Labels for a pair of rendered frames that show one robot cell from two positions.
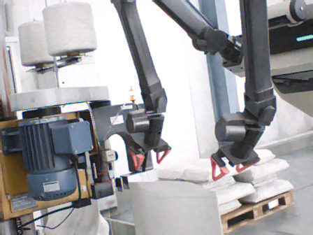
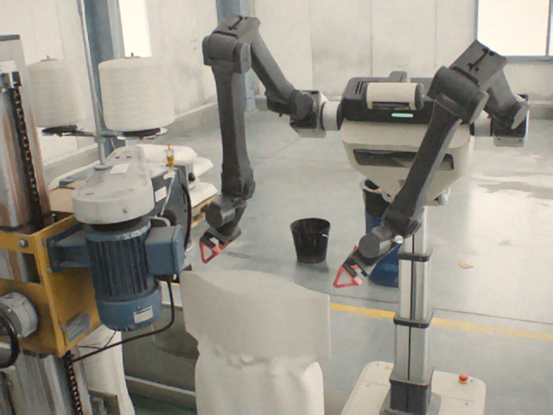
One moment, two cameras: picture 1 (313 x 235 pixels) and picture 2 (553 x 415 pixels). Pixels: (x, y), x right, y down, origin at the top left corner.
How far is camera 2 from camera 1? 0.79 m
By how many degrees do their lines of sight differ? 33
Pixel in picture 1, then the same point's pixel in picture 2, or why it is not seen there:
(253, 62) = (423, 183)
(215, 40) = (301, 105)
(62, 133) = (163, 249)
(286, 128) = (178, 102)
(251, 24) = (439, 151)
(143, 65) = (238, 145)
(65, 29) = (147, 100)
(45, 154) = (135, 276)
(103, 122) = not seen: hidden behind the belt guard
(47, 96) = (142, 203)
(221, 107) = not seen: hidden behind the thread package
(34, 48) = (60, 105)
